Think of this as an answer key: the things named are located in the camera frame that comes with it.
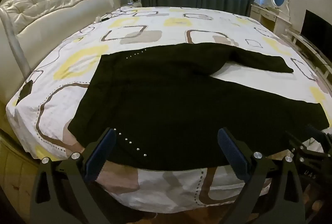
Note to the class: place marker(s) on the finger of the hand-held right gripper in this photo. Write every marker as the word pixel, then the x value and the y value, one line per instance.
pixel 317 138

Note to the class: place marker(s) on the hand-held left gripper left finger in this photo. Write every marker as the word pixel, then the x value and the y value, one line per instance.
pixel 101 154

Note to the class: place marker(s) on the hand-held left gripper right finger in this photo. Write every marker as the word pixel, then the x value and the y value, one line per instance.
pixel 233 154

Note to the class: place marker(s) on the black pants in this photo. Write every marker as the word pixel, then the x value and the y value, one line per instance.
pixel 166 99

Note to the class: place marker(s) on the patterned white bed sheet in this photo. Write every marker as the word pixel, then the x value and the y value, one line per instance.
pixel 64 89

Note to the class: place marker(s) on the cream television cabinet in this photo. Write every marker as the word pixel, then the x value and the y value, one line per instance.
pixel 308 49

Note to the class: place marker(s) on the black television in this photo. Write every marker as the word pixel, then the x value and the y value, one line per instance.
pixel 317 29

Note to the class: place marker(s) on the cream vanity table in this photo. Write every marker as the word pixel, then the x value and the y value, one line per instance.
pixel 269 18

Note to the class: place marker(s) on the white tufted headboard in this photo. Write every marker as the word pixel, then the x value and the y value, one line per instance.
pixel 51 6

